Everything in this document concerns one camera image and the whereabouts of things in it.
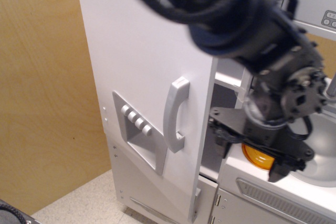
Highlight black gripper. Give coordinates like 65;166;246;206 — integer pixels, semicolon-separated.
209;101;314;183

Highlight silver fridge door handle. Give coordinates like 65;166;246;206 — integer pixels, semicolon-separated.
163;77;190;153

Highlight white toy fridge door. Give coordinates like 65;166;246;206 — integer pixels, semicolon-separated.
80;0;217;221

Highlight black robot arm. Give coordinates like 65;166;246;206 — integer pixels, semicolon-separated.
142;0;327;183

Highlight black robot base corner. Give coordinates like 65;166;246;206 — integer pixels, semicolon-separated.
1;200;35;224

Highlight orange transparent pot lid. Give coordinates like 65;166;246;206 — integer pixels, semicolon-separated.
242;144;275;170

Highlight white toy kitchen cabinet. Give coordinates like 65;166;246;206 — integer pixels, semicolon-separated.
199;0;336;224

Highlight grey oven vent panel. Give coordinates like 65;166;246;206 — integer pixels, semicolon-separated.
236;178;335;223

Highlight silver toy sink basin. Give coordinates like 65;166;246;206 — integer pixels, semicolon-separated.
291;110;335;187

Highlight grey toy faucet set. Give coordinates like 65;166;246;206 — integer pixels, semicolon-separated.
323;75;336;106

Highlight silver ice dispenser panel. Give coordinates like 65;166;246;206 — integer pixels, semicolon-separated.
112;91;167;176

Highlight white lower freezer door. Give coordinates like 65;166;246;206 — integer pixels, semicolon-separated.
115;174;218;224

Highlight silver lower door handle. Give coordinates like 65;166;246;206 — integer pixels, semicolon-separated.
193;187;201;216

